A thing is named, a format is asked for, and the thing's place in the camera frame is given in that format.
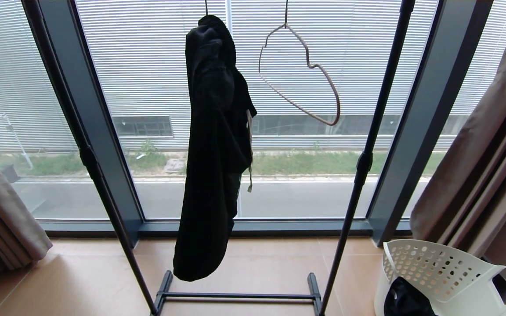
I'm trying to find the black shorts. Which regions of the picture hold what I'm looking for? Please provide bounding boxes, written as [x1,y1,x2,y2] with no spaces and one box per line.
[173,14,258,282]

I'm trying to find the black garment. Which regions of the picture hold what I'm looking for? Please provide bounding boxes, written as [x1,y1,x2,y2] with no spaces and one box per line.
[384,276,438,316]

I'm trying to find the black clothes rack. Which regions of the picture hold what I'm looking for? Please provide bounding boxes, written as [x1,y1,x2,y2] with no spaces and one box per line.
[20,0,416,316]

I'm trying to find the white laundry basket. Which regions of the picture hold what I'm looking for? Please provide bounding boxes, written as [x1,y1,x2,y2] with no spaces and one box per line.
[374,239,506,316]

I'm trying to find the window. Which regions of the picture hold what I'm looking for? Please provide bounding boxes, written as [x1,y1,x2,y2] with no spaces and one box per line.
[0,0,506,246]

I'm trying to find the brown curtain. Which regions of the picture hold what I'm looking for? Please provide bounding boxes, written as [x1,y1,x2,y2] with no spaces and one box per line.
[410,0,506,259]

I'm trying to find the beige curtain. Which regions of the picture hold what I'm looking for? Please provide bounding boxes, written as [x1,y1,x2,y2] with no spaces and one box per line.
[0,125,54,270]

